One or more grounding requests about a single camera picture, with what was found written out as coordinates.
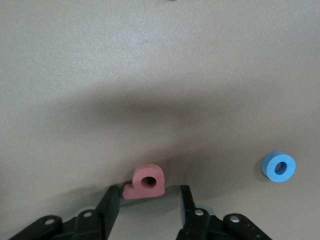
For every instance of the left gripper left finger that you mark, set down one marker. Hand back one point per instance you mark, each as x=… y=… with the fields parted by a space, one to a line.
x=107 y=212

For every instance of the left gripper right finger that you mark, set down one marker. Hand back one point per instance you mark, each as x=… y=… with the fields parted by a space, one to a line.
x=188 y=220

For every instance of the pink foam letter d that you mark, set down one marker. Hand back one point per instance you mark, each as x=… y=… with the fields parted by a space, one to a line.
x=140 y=192

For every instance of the blue foam letter o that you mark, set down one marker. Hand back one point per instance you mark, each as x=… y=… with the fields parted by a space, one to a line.
x=268 y=167

